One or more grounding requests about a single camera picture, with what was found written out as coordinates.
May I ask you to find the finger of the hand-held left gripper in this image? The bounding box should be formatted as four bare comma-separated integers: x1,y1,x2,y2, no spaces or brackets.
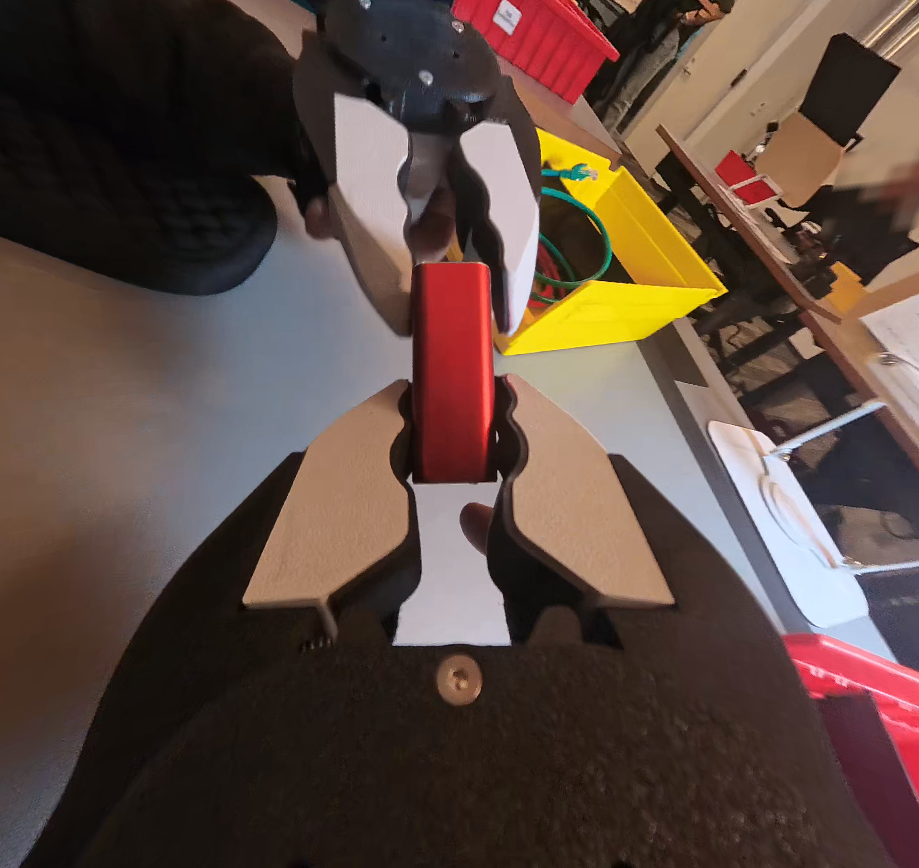
332,91,432,338
451,118,541,338

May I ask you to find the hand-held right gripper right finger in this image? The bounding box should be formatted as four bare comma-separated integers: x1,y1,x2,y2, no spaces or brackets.
487,374,676,635

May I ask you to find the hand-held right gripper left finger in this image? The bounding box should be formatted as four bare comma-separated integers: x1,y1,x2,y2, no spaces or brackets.
242,378,423,643

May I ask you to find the red ethernet cable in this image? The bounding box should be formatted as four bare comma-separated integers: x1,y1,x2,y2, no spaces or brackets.
530,240,575,309

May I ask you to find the green ethernet cable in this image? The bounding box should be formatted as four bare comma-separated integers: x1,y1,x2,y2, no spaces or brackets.
535,163,613,291

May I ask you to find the red network switch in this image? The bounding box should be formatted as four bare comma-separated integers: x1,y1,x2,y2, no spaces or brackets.
411,261,498,485

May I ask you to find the yellow plastic bin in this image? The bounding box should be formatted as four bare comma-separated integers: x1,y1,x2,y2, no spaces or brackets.
495,127,728,356

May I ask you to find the smooth red plastic bin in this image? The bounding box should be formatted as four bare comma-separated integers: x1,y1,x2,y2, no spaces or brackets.
781,633,919,868

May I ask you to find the person's left hand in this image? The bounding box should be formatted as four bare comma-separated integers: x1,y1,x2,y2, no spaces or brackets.
303,188,460,255

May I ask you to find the person's right hand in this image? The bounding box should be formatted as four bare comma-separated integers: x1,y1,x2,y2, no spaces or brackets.
459,502,496,556

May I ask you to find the ribbed red plastic bin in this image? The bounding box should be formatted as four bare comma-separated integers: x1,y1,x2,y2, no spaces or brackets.
451,0,620,104

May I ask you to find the black mesh chair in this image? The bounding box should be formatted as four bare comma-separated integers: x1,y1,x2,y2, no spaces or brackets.
0,93,280,296

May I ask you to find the instruction sheet on stand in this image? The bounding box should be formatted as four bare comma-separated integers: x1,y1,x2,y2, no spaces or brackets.
707,265,919,628

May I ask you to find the small red bin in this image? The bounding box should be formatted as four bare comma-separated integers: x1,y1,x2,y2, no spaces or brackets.
714,149,780,205

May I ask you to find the wooden work table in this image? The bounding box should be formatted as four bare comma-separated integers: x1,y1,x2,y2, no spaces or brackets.
655,123,863,381

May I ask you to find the small yellow bin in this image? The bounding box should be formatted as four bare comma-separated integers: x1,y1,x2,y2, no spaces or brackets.
829,261,870,312

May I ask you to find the printed instruction sheet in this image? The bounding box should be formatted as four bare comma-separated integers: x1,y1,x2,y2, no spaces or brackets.
860,295,919,381

